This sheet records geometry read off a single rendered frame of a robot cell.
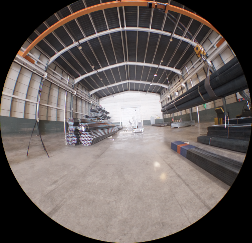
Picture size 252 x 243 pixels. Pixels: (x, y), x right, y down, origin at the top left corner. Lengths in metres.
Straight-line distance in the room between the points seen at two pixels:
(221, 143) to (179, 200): 1.56
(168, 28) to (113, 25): 5.37
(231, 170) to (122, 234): 0.99
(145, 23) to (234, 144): 10.18
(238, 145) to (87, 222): 2.16
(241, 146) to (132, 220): 1.83
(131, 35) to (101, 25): 3.32
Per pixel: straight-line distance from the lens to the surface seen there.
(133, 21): 10.10
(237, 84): 1.66
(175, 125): 8.00
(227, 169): 1.10
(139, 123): 7.01
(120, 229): 0.74
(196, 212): 0.85
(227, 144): 2.09
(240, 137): 2.19
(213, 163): 1.21
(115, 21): 10.05
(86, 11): 5.79
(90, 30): 10.22
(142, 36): 10.97
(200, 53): 2.47
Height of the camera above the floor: 0.68
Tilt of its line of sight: 5 degrees up
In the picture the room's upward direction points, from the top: 4 degrees counter-clockwise
